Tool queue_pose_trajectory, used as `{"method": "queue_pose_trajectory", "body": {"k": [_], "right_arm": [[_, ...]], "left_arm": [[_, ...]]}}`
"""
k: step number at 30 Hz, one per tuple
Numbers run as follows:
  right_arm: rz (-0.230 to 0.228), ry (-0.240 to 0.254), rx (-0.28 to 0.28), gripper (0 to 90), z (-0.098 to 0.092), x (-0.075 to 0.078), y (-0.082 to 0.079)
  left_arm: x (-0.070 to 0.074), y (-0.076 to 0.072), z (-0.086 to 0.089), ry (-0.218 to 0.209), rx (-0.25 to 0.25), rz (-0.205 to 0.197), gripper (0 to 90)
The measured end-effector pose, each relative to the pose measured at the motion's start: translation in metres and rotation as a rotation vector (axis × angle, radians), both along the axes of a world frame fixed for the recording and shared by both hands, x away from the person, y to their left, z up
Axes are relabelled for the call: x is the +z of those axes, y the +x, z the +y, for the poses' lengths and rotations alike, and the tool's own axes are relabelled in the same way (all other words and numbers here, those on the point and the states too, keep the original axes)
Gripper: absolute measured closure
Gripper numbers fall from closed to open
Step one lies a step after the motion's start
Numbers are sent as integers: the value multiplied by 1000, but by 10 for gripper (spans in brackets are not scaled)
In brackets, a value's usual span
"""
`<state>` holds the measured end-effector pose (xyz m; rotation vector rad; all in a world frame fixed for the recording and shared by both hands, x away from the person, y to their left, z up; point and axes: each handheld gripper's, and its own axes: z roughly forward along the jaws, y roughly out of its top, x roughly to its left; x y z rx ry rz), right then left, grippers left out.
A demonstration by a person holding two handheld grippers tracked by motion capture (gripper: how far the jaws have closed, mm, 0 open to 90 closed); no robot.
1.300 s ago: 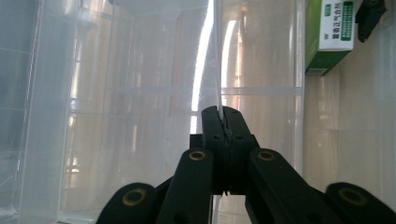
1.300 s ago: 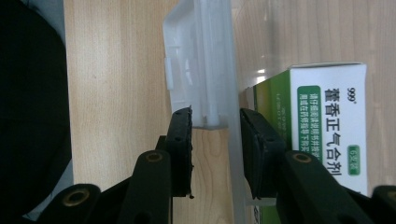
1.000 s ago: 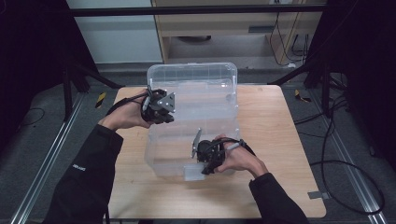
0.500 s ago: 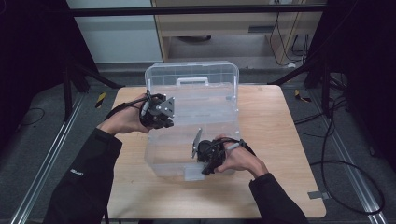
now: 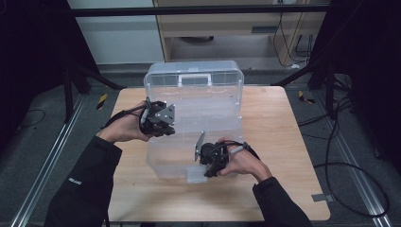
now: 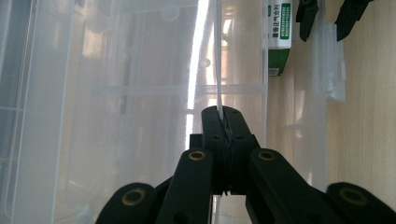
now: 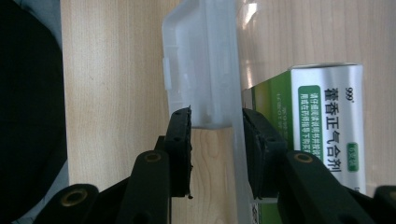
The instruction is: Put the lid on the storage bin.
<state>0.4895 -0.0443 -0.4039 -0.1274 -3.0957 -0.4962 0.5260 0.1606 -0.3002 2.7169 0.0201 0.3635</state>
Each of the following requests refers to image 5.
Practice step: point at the white cabinet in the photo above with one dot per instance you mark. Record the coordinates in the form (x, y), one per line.
(119, 41)

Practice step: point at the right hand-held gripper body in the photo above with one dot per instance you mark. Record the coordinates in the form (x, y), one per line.
(214, 154)

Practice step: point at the wooden cabinet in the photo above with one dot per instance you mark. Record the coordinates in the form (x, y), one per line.
(227, 25)

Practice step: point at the black horizontal frame bar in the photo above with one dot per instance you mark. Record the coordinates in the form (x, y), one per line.
(189, 10)

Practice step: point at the person's right hand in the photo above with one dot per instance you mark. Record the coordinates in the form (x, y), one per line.
(246, 164)

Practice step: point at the black metal stand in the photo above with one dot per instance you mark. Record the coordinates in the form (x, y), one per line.
(67, 91)
(330, 91)

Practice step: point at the aluminium floor rail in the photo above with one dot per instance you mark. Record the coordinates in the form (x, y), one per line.
(47, 160)
(356, 170)

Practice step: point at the clear plastic storage box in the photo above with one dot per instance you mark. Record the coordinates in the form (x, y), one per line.
(201, 104)

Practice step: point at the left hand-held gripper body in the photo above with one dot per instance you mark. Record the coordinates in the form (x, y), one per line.
(156, 121)

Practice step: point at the black curtain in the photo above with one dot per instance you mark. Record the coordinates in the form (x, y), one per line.
(372, 63)
(31, 63)

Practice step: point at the grey tape piece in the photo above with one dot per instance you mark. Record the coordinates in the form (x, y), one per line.
(322, 197)

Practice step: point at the person's left hand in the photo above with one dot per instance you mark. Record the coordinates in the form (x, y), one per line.
(126, 127)

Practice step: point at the yellow and black tape strip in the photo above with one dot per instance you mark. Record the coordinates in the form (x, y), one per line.
(101, 101)
(305, 98)

